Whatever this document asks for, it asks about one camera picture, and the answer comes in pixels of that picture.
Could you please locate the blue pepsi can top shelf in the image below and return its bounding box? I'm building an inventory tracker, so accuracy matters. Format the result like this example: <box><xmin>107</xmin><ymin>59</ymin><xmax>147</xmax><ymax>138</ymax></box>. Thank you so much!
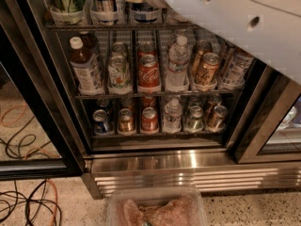
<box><xmin>130</xmin><ymin>2</ymin><xmax>162</xmax><ymax>24</ymax></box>

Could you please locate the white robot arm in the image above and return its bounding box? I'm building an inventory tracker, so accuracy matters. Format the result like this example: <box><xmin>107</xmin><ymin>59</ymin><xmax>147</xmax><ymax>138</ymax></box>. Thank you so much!
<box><xmin>127</xmin><ymin>0</ymin><xmax>301</xmax><ymax>84</ymax></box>

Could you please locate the rear coca-cola can middle shelf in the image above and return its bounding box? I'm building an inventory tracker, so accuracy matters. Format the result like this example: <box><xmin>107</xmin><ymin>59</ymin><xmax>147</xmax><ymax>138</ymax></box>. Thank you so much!
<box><xmin>137</xmin><ymin>41</ymin><xmax>156</xmax><ymax>58</ymax></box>

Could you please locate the coca-cola can shelf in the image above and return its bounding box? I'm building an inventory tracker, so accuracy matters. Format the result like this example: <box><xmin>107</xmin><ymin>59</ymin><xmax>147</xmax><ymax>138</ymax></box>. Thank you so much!
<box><xmin>138</xmin><ymin>55</ymin><xmax>161</xmax><ymax>93</ymax></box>
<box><xmin>137</xmin><ymin>41</ymin><xmax>156</xmax><ymax>58</ymax></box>

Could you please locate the rear white can middle shelf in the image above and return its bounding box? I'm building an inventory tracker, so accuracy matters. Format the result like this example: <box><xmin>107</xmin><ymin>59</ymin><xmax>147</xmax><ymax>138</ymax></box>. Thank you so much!
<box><xmin>111</xmin><ymin>41</ymin><xmax>128</xmax><ymax>58</ymax></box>

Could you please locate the water bottle middle shelf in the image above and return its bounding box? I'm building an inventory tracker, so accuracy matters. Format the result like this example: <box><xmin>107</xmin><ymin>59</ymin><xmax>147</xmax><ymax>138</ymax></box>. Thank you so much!
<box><xmin>166</xmin><ymin>36</ymin><xmax>191</xmax><ymax>92</ymax></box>

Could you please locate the water bottle shelf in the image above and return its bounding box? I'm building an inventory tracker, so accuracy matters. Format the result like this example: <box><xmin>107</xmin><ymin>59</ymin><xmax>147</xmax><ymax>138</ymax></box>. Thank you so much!
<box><xmin>166</xmin><ymin>36</ymin><xmax>191</xmax><ymax>92</ymax></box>
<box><xmin>163</xmin><ymin>98</ymin><xmax>182</xmax><ymax>134</ymax></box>

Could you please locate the green can top shelf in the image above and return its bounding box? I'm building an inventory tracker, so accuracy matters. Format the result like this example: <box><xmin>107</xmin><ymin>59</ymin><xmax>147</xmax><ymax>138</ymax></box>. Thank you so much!
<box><xmin>50</xmin><ymin>0</ymin><xmax>86</xmax><ymax>25</ymax></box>

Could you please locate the rear orange can middle shelf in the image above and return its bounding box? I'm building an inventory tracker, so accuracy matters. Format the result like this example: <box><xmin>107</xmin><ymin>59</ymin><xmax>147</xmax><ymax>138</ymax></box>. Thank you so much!
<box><xmin>192</xmin><ymin>40</ymin><xmax>213</xmax><ymax>76</ymax></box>

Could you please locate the orange can shelf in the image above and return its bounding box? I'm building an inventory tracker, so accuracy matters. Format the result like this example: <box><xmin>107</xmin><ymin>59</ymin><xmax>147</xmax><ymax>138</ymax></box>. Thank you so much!
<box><xmin>195</xmin><ymin>53</ymin><xmax>220</xmax><ymax>86</ymax></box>
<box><xmin>192</xmin><ymin>40</ymin><xmax>213</xmax><ymax>76</ymax></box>

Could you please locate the front coca-cola can middle shelf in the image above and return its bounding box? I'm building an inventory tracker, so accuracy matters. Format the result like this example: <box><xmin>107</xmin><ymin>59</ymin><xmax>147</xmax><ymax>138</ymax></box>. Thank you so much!
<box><xmin>138</xmin><ymin>55</ymin><xmax>161</xmax><ymax>93</ymax></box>

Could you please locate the white green can middle shelf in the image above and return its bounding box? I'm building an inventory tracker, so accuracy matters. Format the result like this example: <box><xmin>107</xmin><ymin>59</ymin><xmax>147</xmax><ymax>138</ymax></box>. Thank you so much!
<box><xmin>108</xmin><ymin>56</ymin><xmax>132</xmax><ymax>95</ymax></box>

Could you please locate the stainless steel fridge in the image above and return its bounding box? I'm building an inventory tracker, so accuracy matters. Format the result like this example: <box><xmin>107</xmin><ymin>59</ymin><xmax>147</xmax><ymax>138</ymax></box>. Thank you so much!
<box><xmin>16</xmin><ymin>0</ymin><xmax>301</xmax><ymax>199</ymax></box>

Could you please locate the front orange can middle shelf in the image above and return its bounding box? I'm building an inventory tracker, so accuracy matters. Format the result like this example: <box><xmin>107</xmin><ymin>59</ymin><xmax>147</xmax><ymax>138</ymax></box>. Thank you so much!
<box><xmin>195</xmin><ymin>53</ymin><xmax>220</xmax><ymax>86</ymax></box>

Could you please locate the rear blue can bottom shelf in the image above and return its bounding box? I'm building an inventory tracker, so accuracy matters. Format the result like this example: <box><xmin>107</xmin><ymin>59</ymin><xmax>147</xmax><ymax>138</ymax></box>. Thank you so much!
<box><xmin>97</xmin><ymin>98</ymin><xmax>114</xmax><ymax>117</ymax></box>

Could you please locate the rear bronze can bottom shelf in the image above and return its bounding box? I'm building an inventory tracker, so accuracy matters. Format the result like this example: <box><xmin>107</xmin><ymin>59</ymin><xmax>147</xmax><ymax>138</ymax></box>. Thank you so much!
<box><xmin>204</xmin><ymin>93</ymin><xmax>222</xmax><ymax>119</ymax></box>

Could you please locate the bronze can shelf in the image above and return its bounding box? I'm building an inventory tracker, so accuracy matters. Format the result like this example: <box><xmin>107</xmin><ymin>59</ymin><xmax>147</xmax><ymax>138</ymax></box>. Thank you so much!
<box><xmin>206</xmin><ymin>105</ymin><xmax>228</xmax><ymax>132</ymax></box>
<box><xmin>204</xmin><ymin>93</ymin><xmax>222</xmax><ymax>119</ymax></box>

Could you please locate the water bottle bottom shelf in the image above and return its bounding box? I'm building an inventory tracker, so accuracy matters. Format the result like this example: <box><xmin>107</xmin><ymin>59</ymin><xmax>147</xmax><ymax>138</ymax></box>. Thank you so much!
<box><xmin>163</xmin><ymin>98</ymin><xmax>182</xmax><ymax>134</ymax></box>

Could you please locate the front red can bottom shelf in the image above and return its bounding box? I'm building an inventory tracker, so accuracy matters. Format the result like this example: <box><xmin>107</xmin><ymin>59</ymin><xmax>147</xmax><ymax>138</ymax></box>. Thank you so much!
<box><xmin>141</xmin><ymin>107</ymin><xmax>158</xmax><ymax>133</ymax></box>

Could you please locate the front gold can bottom shelf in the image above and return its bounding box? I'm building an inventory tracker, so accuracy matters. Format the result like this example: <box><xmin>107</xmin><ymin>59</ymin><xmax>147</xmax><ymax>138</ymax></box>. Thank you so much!
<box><xmin>118</xmin><ymin>108</ymin><xmax>135</xmax><ymax>135</ymax></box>

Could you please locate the front silver can bottom shelf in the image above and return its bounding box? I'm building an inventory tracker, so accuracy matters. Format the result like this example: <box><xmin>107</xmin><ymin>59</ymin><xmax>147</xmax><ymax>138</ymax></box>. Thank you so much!
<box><xmin>184</xmin><ymin>105</ymin><xmax>203</xmax><ymax>133</ymax></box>

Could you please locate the front blue can bottom shelf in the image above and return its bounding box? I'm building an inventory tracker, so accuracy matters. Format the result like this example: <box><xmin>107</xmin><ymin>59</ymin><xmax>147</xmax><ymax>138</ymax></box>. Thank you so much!
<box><xmin>92</xmin><ymin>109</ymin><xmax>113</xmax><ymax>136</ymax></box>

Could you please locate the front bronze can bottom shelf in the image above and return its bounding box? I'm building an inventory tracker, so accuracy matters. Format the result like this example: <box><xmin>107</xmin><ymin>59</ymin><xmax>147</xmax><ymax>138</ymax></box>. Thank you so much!
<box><xmin>206</xmin><ymin>105</ymin><xmax>228</xmax><ymax>132</ymax></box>

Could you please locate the left glass fridge door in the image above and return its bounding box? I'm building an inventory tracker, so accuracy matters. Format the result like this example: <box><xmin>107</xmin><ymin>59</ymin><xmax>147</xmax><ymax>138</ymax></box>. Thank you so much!
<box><xmin>0</xmin><ymin>0</ymin><xmax>85</xmax><ymax>181</ymax></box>

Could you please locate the glass fridge door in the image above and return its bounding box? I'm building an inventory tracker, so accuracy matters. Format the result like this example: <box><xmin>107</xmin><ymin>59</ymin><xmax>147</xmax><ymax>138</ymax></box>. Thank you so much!
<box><xmin>235</xmin><ymin>76</ymin><xmax>301</xmax><ymax>164</ymax></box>
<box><xmin>0</xmin><ymin>0</ymin><xmax>85</xmax><ymax>181</ymax></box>

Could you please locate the right glass fridge door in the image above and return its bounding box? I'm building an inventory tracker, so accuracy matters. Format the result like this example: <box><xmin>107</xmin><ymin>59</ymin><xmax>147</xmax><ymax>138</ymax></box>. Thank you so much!
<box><xmin>235</xmin><ymin>76</ymin><xmax>301</xmax><ymax>164</ymax></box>

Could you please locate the left rear tea bottle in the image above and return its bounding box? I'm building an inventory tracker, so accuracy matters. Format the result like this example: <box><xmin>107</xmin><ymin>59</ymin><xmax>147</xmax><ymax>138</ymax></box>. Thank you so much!
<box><xmin>80</xmin><ymin>31</ymin><xmax>102</xmax><ymax>63</ymax></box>

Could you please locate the left front tea bottle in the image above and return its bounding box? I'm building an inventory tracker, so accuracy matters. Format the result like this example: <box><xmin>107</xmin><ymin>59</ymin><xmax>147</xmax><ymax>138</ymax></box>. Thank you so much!
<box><xmin>70</xmin><ymin>37</ymin><xmax>103</xmax><ymax>95</ymax></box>

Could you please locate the right rear tea bottle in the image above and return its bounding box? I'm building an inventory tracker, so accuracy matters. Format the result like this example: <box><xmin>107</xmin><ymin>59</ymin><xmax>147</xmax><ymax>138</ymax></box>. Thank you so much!
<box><xmin>219</xmin><ymin>40</ymin><xmax>235</xmax><ymax>68</ymax></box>

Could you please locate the clear plastic container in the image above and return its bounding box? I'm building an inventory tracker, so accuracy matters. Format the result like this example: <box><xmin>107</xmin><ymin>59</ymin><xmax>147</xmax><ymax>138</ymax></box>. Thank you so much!
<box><xmin>107</xmin><ymin>186</ymin><xmax>208</xmax><ymax>226</ymax></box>

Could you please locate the orange cable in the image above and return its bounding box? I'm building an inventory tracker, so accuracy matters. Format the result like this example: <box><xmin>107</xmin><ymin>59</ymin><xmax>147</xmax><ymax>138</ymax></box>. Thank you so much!
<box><xmin>0</xmin><ymin>103</ymin><xmax>60</xmax><ymax>226</ymax></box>

